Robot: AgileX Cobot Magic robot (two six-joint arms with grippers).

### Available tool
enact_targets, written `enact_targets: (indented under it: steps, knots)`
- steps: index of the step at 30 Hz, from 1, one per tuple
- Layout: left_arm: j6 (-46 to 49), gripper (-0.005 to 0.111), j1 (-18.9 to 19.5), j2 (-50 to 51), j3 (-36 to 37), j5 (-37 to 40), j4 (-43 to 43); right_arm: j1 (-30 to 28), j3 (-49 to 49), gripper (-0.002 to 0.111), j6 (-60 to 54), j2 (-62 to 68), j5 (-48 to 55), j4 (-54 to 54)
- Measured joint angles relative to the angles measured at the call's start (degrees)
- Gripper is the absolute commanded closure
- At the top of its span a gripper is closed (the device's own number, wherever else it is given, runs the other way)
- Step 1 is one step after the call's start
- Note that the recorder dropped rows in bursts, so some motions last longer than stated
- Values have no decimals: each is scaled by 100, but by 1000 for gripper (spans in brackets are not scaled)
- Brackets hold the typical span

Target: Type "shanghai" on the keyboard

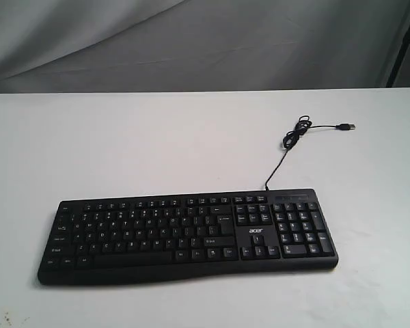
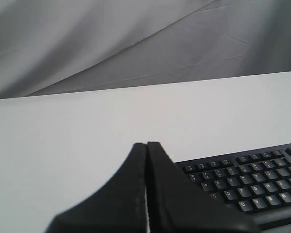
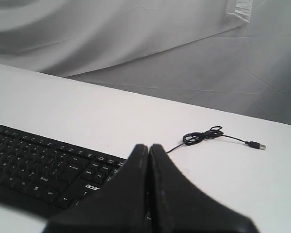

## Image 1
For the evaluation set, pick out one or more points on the black acer keyboard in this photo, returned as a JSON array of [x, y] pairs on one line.
[[137, 240]]

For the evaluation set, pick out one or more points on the grey backdrop cloth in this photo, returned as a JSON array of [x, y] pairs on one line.
[[198, 46]]

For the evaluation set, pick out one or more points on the black tripod stand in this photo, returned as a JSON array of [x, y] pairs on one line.
[[399, 59]]

